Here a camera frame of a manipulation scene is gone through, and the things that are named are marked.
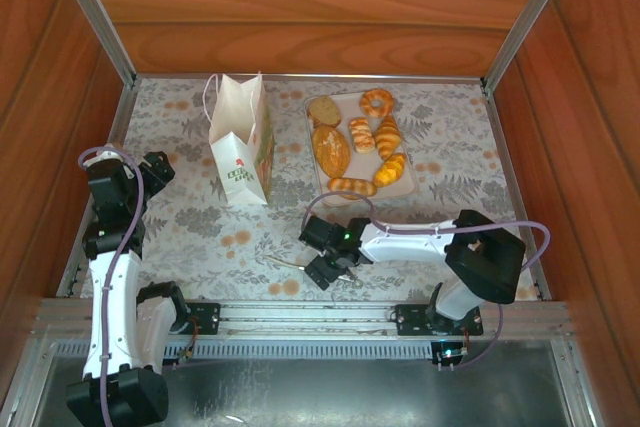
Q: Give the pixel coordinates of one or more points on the long striped fake bread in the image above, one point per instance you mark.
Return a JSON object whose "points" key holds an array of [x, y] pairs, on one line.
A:
{"points": [[352, 188]]}

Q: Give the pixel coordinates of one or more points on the white printed paper bag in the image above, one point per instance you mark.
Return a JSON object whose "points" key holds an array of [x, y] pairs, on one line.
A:
{"points": [[240, 167]]}

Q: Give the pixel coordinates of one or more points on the oval brown bread loaf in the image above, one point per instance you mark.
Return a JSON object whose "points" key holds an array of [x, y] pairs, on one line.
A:
{"points": [[331, 152]]}

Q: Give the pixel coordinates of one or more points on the yellow-orange fake croissant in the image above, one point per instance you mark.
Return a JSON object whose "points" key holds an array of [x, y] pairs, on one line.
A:
{"points": [[390, 171]]}

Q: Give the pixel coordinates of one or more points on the small twisted glazed pastry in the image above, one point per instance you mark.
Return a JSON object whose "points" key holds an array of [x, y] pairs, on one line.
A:
{"points": [[362, 136]]}

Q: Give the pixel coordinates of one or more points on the golden striped fake croissant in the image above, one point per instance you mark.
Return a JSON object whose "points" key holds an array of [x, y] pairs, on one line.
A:
{"points": [[388, 139]]}

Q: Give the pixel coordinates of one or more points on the sliced round brown bread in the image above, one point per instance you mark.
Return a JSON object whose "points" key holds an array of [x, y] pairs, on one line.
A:
{"points": [[324, 111]]}

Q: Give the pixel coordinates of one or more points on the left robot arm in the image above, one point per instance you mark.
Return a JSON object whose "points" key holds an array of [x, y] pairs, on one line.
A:
{"points": [[112, 307]]}

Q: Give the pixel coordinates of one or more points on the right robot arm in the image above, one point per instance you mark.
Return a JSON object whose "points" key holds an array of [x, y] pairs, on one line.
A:
{"points": [[410, 247]]}

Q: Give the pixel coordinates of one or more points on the beige plastic tray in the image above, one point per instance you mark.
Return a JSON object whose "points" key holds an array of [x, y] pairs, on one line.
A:
{"points": [[407, 182]]}

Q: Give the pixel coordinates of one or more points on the galvanized metal sheet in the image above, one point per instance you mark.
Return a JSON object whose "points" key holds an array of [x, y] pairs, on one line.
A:
{"points": [[325, 392]]}

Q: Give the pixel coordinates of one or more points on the small controller board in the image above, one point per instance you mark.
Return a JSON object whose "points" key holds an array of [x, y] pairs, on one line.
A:
{"points": [[450, 354]]}

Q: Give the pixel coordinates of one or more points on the floral patterned tablecloth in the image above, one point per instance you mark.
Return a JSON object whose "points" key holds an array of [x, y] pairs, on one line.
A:
{"points": [[450, 147]]}

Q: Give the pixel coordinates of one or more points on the aluminium front rail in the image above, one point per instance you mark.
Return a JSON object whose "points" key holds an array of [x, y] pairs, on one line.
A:
{"points": [[310, 317]]}

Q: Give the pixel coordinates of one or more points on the aluminium frame post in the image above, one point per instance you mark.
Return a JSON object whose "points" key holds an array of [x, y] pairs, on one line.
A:
{"points": [[95, 12], [530, 17]]}

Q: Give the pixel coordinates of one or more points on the aluminium back rail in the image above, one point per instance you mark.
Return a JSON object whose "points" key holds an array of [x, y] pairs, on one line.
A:
{"points": [[400, 78]]}

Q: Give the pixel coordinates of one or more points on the aluminium side rail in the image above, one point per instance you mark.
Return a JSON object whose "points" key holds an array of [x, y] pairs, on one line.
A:
{"points": [[504, 147]]}

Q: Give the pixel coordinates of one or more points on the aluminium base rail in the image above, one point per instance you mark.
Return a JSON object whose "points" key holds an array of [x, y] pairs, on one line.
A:
{"points": [[20, 397], [575, 387]]}

